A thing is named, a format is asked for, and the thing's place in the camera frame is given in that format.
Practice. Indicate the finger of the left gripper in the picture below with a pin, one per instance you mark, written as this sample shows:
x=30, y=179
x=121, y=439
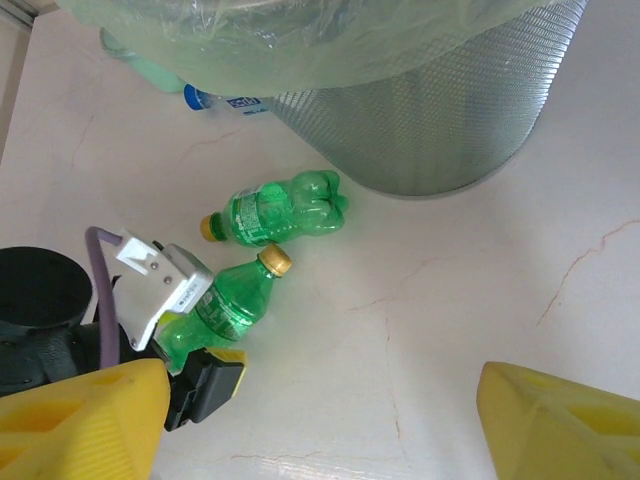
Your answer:
x=210, y=385
x=167, y=318

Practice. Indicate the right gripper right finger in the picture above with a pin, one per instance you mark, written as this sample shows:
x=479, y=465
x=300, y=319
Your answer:
x=565, y=435

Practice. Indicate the grey metal mesh bin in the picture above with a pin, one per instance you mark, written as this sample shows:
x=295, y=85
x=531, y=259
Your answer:
x=450, y=125

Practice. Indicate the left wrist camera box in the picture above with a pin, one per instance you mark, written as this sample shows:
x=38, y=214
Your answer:
x=165, y=285

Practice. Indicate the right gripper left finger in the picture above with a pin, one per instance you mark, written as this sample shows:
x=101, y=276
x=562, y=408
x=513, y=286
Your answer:
x=75, y=430

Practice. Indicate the green bottle yellow cap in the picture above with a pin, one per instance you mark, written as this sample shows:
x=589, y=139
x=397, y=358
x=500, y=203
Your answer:
x=280, y=215
x=235, y=305

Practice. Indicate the green bin lid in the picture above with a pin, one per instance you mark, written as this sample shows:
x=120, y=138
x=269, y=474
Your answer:
x=155, y=75

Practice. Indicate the clear bottle blue label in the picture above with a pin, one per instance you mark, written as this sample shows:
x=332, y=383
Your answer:
x=197, y=97

